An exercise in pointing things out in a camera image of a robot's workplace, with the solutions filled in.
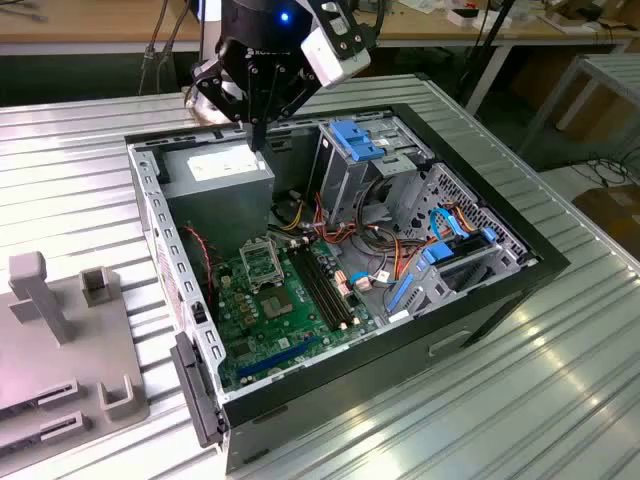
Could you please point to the grey parts rack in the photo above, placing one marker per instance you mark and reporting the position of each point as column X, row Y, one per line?
column 50, row 350

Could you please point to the black square chip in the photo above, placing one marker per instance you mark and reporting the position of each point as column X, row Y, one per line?
column 240, row 350

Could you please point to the blue drive latch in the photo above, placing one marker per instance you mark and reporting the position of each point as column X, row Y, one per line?
column 357, row 142

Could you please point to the green motherboard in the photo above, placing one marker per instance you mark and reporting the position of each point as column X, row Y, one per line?
column 295, row 332

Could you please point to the grey power supply box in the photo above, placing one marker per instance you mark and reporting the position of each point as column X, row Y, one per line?
column 220, row 210

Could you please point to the black open PC case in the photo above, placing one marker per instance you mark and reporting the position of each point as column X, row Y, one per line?
column 350, row 380

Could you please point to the brown cardboard box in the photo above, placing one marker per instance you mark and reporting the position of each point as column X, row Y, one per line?
column 540, row 80
column 610, row 220

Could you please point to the black tripod pole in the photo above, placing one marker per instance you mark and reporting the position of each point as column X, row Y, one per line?
column 498, row 22

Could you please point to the black RAM slot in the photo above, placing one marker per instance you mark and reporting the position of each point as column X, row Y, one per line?
column 331, row 283
column 312, row 289
column 318, row 287
column 325, row 285

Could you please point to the metal frame table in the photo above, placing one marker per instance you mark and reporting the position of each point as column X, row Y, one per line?
column 615, row 70

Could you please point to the wooden desk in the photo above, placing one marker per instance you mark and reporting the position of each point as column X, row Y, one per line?
column 50, row 27

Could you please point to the black card retention latch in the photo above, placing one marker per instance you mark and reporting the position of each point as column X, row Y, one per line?
column 197, row 395

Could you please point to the perforated grey disk bay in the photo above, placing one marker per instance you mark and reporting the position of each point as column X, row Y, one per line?
column 450, row 185

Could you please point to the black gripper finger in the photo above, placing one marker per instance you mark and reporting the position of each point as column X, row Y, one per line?
column 297, row 92
column 215, row 92

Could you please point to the blue expansion slot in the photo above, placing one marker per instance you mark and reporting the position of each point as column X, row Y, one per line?
column 275, row 357

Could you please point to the grey metal drive cage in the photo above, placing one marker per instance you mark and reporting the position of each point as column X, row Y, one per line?
column 345, row 180

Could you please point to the hard disk in blue carrier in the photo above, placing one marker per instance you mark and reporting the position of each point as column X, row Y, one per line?
column 437, row 254

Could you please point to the cream board connector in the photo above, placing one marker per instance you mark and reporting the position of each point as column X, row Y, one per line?
column 341, row 278

